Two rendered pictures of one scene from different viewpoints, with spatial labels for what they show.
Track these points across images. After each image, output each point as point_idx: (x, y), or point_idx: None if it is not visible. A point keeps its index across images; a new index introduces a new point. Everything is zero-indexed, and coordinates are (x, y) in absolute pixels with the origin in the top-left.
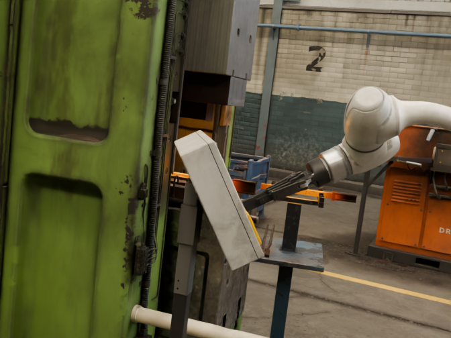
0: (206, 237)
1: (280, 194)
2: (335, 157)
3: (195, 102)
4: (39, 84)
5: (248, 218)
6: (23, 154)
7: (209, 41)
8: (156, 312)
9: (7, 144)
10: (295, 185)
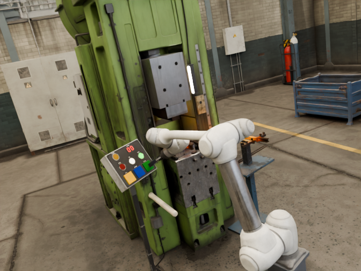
0: (173, 168)
1: (153, 162)
2: (165, 148)
3: None
4: (116, 120)
5: (120, 177)
6: (117, 143)
7: (153, 97)
8: (153, 195)
9: (115, 140)
10: (154, 159)
